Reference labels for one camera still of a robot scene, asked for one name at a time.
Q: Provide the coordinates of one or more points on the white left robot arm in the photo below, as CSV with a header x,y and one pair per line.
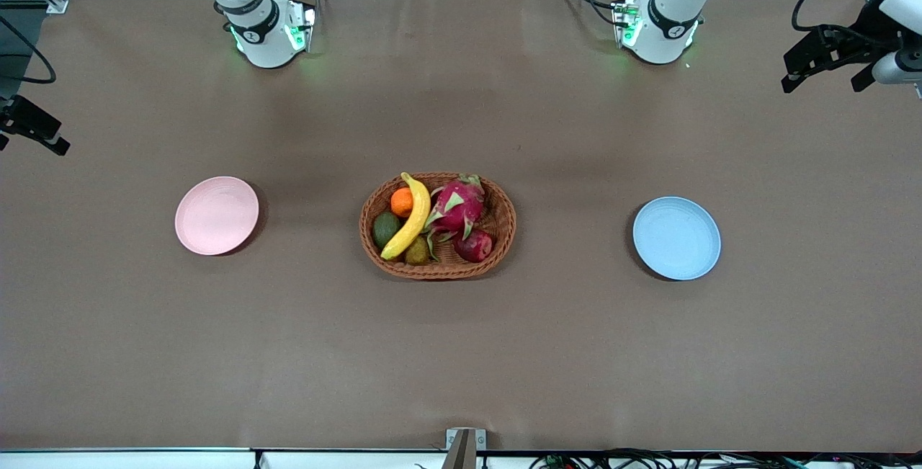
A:
x,y
666,37

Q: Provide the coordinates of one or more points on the green avocado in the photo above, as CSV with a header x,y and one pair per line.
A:
x,y
385,231

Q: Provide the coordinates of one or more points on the brown table mat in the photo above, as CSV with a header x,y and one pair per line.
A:
x,y
461,354

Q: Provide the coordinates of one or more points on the brown kiwi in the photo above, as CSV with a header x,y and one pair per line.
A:
x,y
418,253

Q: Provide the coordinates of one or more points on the brown woven basket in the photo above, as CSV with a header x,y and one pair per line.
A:
x,y
497,224

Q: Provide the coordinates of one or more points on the light blue plate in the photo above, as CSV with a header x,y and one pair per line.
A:
x,y
677,238

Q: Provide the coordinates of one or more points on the grey metal table bracket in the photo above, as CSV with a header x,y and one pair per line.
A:
x,y
464,447

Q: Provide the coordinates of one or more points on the pink dragon fruit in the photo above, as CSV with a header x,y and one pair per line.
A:
x,y
457,206

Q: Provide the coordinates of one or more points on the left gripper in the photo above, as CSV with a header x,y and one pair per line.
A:
x,y
859,42

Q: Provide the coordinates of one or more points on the dark red apple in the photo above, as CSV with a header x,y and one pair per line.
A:
x,y
474,246

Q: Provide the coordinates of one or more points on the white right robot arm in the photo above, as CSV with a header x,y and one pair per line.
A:
x,y
266,44

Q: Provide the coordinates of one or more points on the yellow banana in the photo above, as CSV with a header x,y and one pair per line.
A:
x,y
414,220

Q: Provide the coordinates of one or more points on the orange fruit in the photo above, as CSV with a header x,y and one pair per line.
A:
x,y
400,202

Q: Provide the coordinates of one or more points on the pink plate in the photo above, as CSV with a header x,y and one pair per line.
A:
x,y
216,215

